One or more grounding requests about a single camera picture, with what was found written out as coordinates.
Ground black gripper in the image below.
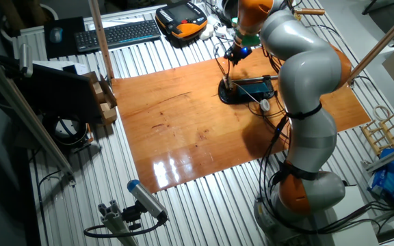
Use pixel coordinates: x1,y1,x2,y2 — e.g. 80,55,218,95
228,44,253,66

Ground black oval docking station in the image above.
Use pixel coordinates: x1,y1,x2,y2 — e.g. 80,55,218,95
218,75,276,105

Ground silver metal rod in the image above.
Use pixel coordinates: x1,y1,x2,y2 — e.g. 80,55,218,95
233,74,280,84

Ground white power adapter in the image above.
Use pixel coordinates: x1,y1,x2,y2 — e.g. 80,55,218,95
214,26,232,40

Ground blue box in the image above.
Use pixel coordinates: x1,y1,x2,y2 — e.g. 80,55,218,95
237,82,272,96

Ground white rounded lump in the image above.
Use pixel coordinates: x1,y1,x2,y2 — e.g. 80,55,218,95
198,23,215,41

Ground black round spool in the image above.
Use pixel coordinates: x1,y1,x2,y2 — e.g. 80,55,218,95
221,0,239,27

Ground orange black teach pendant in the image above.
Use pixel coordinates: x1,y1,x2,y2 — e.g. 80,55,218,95
155,1,209,40

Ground glossy wooden board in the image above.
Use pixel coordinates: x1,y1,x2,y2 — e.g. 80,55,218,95
110,47,372,195

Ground white paper sheets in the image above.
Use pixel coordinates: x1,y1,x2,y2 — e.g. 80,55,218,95
92,13,159,30

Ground black keyboard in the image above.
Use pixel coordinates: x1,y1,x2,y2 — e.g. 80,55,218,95
73,19,163,54

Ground stacked wooden blocks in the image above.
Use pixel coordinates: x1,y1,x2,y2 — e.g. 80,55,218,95
82,70,118,126

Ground wooden ladder rack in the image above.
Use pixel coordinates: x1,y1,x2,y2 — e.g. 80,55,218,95
360,114,394,157

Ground black mouse pad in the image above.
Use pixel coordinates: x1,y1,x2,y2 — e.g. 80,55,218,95
42,16,88,59

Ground black flat panel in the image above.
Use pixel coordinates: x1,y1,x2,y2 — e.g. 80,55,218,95
14,63,103,126

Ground grey computer mouse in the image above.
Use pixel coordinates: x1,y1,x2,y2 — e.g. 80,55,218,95
49,27,64,44

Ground short aluminium profile stand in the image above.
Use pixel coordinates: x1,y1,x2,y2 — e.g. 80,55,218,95
96,200,140,246

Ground long aluminium profile bar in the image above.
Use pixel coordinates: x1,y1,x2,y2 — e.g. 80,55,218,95
0,47,77,187

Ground thin black cable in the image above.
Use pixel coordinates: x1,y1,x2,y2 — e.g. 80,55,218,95
212,46,231,78
215,33,233,79
261,109,292,141
246,90,292,120

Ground white cable with round disc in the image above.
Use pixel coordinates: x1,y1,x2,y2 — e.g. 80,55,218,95
235,83,272,113

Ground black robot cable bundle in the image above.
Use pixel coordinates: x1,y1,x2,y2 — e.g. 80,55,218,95
258,114,394,237

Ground wooden dowel handle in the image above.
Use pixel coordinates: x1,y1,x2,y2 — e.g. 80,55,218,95
294,7,326,16

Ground brown frame post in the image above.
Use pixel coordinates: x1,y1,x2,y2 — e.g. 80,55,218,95
346,2,394,85
87,0,115,83

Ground white ring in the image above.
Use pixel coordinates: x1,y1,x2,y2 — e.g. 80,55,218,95
372,105,393,123

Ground silver camera with blue cap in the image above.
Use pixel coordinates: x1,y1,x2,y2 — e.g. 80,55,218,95
127,178,170,222

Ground black ring reel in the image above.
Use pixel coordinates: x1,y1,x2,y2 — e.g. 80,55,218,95
42,114,94,153

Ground white pedestal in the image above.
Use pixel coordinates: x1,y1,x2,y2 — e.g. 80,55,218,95
315,186,381,246

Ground black camera cable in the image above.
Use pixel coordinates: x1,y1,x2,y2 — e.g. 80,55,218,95
83,211,169,239

